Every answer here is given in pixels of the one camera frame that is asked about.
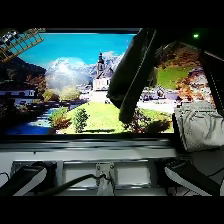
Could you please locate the dark striped garment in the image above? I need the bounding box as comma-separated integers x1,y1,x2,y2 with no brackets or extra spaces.
106,28,160,125

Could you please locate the black garment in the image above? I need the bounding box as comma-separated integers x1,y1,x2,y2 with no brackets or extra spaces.
171,112,188,155

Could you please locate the white garment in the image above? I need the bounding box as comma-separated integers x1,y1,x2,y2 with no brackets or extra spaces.
174,100,224,153

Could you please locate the silver frame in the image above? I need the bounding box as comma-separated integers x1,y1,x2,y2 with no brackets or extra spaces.
0,139,224,197

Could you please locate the black cable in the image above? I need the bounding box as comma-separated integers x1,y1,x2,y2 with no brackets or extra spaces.
35,172,113,197

